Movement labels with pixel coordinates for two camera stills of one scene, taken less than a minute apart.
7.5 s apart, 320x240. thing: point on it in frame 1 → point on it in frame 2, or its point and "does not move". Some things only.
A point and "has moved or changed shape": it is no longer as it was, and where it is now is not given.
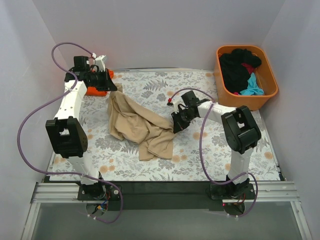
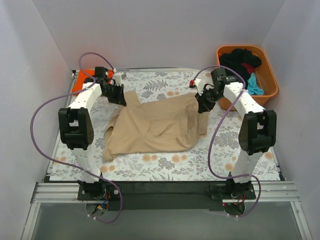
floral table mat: (173, 125) does not move
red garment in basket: (250, 68) does not move
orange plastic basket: (265, 76) does not move
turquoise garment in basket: (253, 88) does not move
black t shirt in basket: (235, 75) does not move
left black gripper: (103, 80) → (116, 92)
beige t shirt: (133, 121) has moved or changed shape
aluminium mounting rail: (266, 192) does not move
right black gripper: (181, 118) → (205, 99)
